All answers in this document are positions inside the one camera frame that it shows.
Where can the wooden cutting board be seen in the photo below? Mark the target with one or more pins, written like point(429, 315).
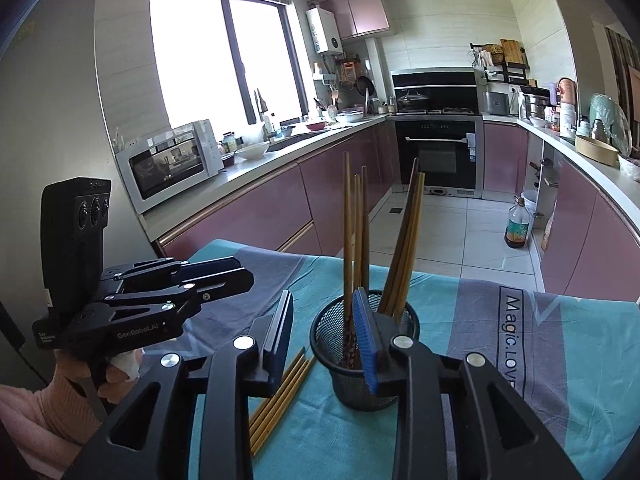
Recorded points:
point(511, 51)

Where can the white plastic bag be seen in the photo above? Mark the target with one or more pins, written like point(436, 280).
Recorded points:
point(631, 167)

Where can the large white bowl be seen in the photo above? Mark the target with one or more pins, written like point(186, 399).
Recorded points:
point(252, 150)

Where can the kitchen window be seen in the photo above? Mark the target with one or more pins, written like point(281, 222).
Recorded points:
point(200, 60)

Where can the green fan in plastic cover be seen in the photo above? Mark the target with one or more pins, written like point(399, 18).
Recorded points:
point(607, 115)

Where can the black wall rack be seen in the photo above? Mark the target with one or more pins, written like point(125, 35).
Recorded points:
point(495, 72)

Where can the black range hood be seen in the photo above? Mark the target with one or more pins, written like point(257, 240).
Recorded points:
point(450, 90)

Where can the person's left hand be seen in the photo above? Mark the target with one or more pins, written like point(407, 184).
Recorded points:
point(117, 377)

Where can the pink wall cabinet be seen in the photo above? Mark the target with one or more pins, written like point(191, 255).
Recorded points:
point(360, 10)

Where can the pink bowl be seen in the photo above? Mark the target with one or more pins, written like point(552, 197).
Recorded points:
point(315, 125)

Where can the white microwave oven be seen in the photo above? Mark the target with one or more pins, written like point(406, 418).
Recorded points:
point(165, 165)

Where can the blue grey striped tablecloth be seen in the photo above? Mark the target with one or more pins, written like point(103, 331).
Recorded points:
point(475, 310)

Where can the hanging black pan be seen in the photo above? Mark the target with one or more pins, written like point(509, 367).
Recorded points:
point(365, 85)

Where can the white bottle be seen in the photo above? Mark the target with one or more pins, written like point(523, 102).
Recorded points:
point(567, 120)

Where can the wok with glass lid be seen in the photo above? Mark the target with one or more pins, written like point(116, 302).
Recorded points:
point(412, 97)

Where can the plastic cooking oil bottle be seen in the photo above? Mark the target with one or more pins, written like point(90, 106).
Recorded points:
point(516, 227)

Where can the built-in black oven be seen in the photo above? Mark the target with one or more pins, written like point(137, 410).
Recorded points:
point(435, 155)

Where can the sink faucet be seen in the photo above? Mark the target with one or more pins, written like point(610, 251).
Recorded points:
point(259, 105)

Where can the white water heater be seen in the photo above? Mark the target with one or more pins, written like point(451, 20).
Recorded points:
point(325, 30)

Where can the glass jar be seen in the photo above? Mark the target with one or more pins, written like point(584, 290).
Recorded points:
point(230, 142)

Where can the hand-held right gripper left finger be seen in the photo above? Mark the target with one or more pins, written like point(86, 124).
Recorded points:
point(280, 340)

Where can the stainless steel pot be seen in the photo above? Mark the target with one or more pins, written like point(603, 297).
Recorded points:
point(535, 105)

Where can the black mesh utensil holder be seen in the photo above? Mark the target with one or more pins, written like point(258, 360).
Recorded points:
point(340, 380)

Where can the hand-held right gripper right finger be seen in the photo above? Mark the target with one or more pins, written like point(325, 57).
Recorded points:
point(365, 345)

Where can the white bucket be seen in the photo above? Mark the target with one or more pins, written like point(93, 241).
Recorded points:
point(530, 200)

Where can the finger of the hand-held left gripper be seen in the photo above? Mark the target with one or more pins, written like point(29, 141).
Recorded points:
point(200, 267)
point(220, 285)

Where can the round bamboo box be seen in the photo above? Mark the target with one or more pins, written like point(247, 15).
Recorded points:
point(597, 152)

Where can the pink kettle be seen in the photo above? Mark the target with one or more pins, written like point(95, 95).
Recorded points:
point(567, 91)

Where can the pink base cabinets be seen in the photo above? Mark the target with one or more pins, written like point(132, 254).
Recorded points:
point(250, 210)
point(590, 240)

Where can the bunch of wooden chopsticks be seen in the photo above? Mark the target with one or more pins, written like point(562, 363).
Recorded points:
point(410, 260)

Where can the person's left forearm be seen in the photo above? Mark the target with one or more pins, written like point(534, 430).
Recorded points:
point(45, 415)

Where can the white shallow bowl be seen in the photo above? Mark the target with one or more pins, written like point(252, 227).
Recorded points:
point(350, 117)

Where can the red-ended wooden chopstick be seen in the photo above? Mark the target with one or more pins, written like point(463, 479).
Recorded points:
point(275, 422)
point(268, 417)
point(259, 406)
point(264, 412)

